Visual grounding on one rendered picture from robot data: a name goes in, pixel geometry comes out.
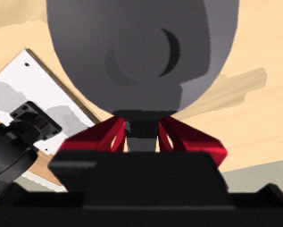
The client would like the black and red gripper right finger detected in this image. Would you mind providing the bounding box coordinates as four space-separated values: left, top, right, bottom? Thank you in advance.
158 116 228 168

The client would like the blue kettle with black lid and handle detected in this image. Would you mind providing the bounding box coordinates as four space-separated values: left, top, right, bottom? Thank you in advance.
46 0 240 151

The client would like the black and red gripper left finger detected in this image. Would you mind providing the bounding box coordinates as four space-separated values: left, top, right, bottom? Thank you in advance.
57 116 126 151

